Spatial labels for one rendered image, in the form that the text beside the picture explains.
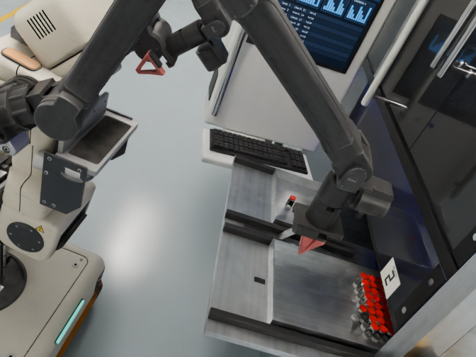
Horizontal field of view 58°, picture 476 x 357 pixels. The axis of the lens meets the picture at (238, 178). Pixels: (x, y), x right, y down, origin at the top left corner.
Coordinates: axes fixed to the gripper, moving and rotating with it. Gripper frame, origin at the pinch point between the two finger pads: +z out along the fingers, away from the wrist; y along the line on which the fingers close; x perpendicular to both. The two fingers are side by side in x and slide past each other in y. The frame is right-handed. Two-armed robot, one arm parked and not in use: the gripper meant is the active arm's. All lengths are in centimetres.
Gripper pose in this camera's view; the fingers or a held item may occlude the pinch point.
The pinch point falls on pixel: (301, 249)
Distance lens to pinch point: 93.4
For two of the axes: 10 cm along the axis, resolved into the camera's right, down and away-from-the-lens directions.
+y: 9.5, 2.9, 1.1
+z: -3.0, 7.6, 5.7
